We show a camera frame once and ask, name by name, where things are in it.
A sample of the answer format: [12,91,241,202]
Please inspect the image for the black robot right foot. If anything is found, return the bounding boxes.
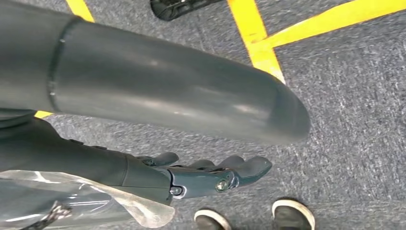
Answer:
[150,0,224,22]

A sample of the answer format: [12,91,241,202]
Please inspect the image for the clear plastic sheet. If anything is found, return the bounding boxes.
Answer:
[0,170,176,230]

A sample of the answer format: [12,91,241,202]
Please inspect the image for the black shoe white sole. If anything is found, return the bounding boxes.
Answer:
[271,199,316,230]
[193,208,233,230]

